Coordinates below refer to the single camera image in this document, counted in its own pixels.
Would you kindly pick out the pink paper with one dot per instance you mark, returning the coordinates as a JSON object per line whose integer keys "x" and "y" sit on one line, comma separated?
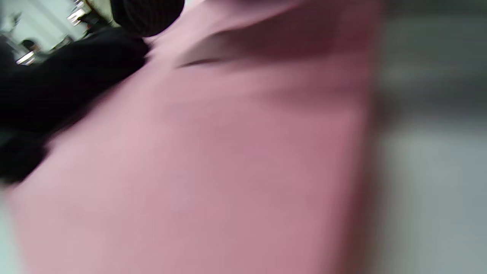
{"x": 228, "y": 152}

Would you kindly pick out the person's right hand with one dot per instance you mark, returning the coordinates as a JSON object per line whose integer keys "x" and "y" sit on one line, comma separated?
{"x": 57, "y": 87}

